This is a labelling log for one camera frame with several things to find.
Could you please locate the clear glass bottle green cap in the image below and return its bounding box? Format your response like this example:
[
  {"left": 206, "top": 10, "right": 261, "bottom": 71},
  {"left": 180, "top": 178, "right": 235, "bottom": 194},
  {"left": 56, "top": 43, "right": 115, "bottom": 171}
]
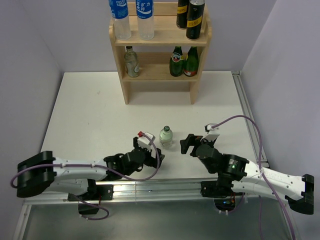
[{"left": 159, "top": 125, "right": 173, "bottom": 148}]

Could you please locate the black can yellow label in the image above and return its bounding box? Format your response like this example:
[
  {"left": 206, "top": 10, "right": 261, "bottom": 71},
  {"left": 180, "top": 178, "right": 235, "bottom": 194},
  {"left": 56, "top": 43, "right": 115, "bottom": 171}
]
[{"left": 176, "top": 0, "right": 189, "bottom": 29}]

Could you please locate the clear water bottle blue label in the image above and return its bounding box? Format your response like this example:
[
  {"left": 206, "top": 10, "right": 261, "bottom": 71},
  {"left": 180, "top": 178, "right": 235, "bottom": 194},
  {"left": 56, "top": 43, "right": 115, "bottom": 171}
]
[{"left": 108, "top": 0, "right": 131, "bottom": 40}]

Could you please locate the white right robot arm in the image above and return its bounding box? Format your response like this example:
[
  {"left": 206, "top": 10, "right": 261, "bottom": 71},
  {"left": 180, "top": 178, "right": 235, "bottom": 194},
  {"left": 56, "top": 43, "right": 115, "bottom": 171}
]
[{"left": 179, "top": 133, "right": 315, "bottom": 215}]

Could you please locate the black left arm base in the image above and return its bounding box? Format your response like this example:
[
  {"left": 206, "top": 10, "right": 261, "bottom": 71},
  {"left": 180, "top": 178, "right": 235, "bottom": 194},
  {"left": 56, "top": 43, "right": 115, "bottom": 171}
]
[{"left": 67, "top": 184, "right": 114, "bottom": 221}]

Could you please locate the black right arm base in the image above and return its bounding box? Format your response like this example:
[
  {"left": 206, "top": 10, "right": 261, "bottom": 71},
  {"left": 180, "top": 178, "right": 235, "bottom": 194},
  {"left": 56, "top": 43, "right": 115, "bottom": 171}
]
[{"left": 200, "top": 180, "right": 245, "bottom": 216}]

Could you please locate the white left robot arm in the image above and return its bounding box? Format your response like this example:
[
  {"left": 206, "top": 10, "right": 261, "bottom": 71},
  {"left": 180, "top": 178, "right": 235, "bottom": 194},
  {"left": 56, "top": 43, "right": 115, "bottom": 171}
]
[{"left": 10, "top": 132, "right": 165, "bottom": 200}]

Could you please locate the wooden shelf unit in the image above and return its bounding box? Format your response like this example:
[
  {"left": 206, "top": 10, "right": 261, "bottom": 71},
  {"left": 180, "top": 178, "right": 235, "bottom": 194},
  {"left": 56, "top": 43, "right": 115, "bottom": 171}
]
[{"left": 109, "top": 2, "right": 213, "bottom": 104}]

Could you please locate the dark green bottle yellow label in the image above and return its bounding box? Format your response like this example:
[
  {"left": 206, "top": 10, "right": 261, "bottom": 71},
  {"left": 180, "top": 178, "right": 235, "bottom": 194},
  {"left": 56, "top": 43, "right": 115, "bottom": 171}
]
[{"left": 183, "top": 46, "right": 199, "bottom": 77}]

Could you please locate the green glass bottle red label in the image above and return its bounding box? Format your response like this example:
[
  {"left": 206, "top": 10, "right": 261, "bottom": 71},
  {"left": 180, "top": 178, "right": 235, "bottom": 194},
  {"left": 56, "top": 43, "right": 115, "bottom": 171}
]
[{"left": 169, "top": 46, "right": 184, "bottom": 77}]

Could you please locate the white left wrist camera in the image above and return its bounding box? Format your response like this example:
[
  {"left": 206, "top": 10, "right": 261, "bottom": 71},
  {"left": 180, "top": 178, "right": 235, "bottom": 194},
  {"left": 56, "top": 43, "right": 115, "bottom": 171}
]
[{"left": 137, "top": 131, "right": 156, "bottom": 152}]

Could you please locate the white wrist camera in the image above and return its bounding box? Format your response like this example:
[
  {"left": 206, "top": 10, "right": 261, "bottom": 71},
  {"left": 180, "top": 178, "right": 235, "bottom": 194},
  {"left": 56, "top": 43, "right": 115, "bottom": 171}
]
[
  {"left": 202, "top": 123, "right": 220, "bottom": 142},
  {"left": 137, "top": 131, "right": 156, "bottom": 152}
]

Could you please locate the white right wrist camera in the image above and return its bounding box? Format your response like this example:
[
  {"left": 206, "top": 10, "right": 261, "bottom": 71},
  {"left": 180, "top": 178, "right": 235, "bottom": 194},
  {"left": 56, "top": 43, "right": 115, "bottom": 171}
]
[{"left": 202, "top": 123, "right": 220, "bottom": 142}]

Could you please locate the aluminium rail frame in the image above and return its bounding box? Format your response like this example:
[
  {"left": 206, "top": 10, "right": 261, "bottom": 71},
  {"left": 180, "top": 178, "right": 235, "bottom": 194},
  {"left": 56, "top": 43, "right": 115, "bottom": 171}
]
[{"left": 12, "top": 70, "right": 301, "bottom": 240}]

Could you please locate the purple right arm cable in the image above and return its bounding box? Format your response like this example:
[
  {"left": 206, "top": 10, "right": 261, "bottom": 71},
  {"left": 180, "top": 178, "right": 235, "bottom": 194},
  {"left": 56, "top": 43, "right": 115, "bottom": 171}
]
[{"left": 212, "top": 114, "right": 297, "bottom": 240}]

